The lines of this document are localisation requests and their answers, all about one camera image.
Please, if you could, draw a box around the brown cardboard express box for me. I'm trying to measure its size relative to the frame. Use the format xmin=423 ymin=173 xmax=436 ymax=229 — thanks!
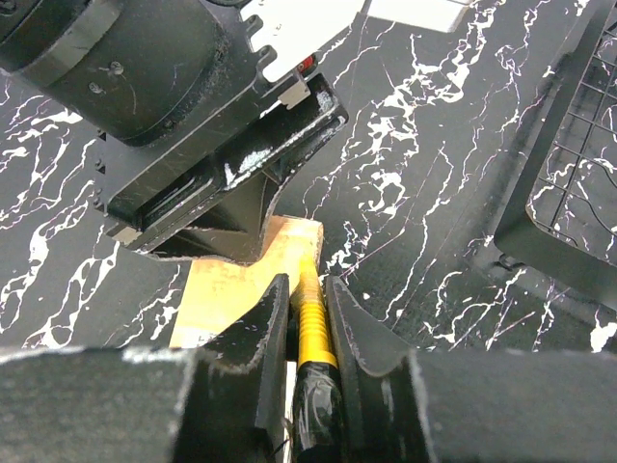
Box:
xmin=169 ymin=216 xmax=324 ymax=348

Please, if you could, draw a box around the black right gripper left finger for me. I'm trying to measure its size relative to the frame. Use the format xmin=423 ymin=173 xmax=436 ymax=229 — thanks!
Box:
xmin=1 ymin=275 xmax=289 ymax=462

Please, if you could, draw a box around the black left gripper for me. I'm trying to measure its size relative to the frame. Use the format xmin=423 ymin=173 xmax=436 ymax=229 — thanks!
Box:
xmin=96 ymin=72 xmax=350 ymax=266

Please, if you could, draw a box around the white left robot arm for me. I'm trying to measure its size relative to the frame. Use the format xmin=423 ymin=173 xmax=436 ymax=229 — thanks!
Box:
xmin=1 ymin=1 xmax=348 ymax=265

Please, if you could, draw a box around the yellow utility knife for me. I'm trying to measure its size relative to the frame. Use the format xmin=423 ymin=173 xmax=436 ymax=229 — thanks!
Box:
xmin=291 ymin=256 xmax=343 ymax=462

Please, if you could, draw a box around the black drain tray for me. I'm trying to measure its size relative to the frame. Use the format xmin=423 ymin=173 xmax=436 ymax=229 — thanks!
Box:
xmin=495 ymin=1 xmax=616 ymax=309

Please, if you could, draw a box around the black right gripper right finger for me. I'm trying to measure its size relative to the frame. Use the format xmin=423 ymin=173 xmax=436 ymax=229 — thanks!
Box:
xmin=325 ymin=277 xmax=616 ymax=462

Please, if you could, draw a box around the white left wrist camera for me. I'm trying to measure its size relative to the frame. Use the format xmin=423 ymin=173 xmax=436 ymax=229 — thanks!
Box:
xmin=236 ymin=0 xmax=478 ymax=82

